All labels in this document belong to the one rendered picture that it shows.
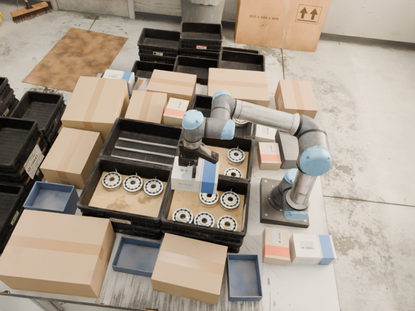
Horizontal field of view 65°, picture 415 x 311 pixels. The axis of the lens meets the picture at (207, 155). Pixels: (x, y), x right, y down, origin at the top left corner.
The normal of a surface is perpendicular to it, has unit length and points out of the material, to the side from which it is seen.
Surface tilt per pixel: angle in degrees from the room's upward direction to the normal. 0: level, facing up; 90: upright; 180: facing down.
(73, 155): 0
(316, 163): 84
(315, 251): 0
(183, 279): 0
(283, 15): 77
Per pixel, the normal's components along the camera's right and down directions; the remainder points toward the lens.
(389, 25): -0.09, 0.77
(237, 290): 0.07, -0.62
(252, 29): -0.06, 0.56
